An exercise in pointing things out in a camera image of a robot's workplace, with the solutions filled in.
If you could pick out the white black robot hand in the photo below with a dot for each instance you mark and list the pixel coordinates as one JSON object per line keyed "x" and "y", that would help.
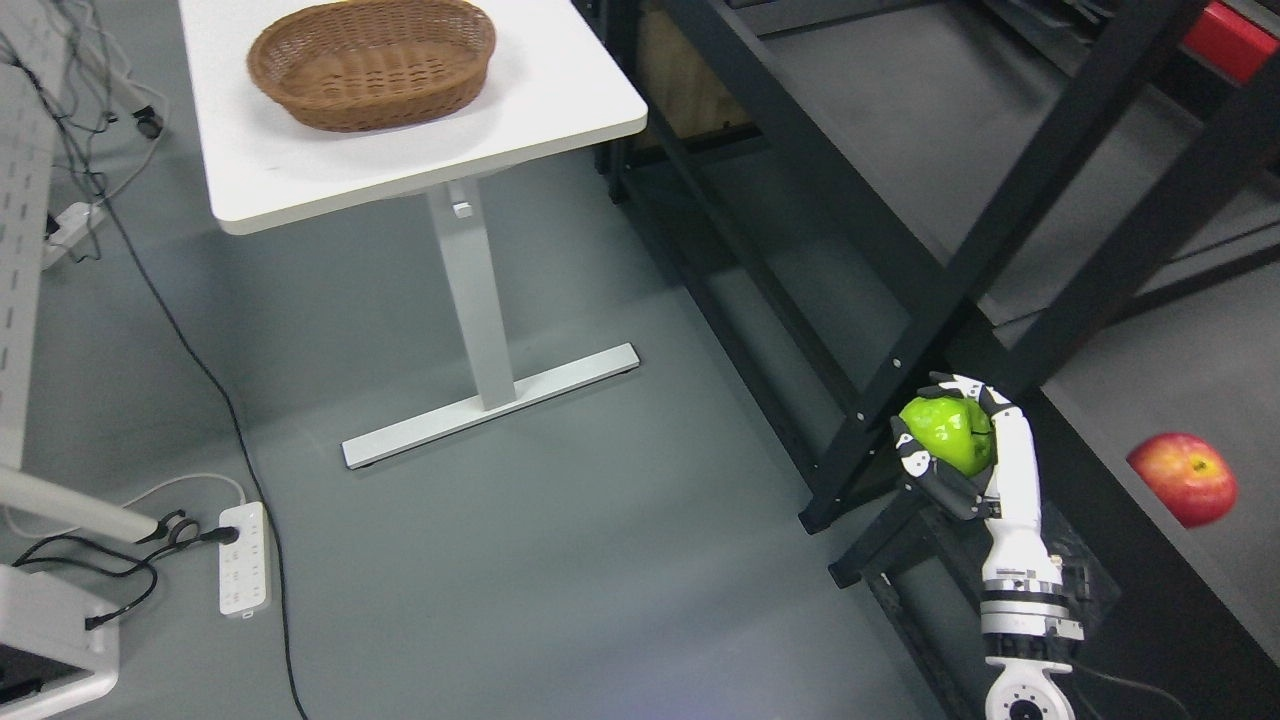
{"x": 1007, "y": 495}

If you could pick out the green apple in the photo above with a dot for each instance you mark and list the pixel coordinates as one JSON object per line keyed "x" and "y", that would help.
{"x": 954, "y": 430}

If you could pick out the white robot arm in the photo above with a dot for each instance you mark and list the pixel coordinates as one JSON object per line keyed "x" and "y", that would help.
{"x": 1029, "y": 635}

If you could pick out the red apple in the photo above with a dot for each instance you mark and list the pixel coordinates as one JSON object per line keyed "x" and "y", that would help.
{"x": 1188, "y": 475}

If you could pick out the black metal shelf rack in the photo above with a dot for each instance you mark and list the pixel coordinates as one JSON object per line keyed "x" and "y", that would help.
{"x": 1033, "y": 192}

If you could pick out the white standing desk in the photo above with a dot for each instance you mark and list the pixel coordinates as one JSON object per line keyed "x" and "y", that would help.
{"x": 551, "y": 87}

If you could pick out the white power strip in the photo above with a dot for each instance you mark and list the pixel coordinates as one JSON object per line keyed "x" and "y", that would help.
{"x": 243, "y": 563}
{"x": 67, "y": 229}

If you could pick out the brown wicker basket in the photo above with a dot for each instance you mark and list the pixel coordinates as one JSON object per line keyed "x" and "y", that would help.
{"x": 356, "y": 66}

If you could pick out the white box device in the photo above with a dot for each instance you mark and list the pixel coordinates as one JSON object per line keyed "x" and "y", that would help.
{"x": 51, "y": 661}

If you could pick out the white perforated panel desk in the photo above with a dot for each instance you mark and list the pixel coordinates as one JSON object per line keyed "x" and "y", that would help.
{"x": 26, "y": 163}

